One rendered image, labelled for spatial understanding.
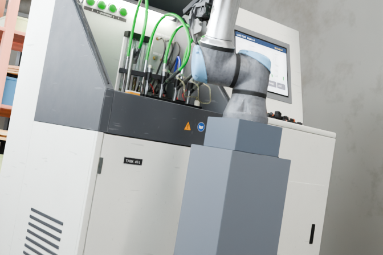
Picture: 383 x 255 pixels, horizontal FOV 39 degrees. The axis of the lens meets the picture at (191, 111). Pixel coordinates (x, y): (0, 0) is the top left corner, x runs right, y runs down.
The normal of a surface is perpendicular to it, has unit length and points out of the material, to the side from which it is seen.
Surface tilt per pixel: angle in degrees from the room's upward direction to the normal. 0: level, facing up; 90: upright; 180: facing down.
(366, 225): 90
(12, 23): 90
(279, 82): 76
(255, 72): 90
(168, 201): 90
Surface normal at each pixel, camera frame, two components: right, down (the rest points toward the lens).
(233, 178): 0.52, 0.03
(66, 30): -0.76, -0.16
